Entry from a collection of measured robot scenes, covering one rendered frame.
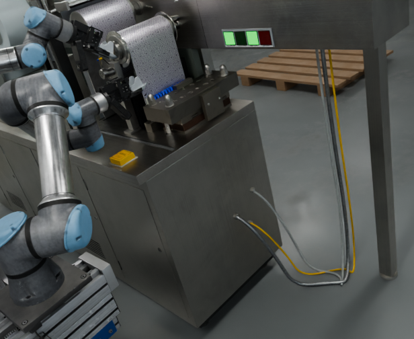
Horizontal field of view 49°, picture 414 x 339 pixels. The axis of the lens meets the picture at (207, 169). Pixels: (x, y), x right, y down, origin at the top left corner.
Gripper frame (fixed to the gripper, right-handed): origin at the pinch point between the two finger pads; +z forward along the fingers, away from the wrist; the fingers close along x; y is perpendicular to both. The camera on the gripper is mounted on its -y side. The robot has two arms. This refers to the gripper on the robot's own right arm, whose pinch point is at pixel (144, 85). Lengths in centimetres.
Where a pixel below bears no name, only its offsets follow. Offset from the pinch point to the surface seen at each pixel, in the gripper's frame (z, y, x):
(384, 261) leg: 46, -98, -74
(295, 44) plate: 30, 7, -55
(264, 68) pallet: 258, -96, 161
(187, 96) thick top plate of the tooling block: 6.4, -6.0, -17.2
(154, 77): 6.1, 1.4, -0.3
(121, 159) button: -28.2, -16.7, -13.4
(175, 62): 18.3, 3.2, -0.3
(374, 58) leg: 46, -4, -75
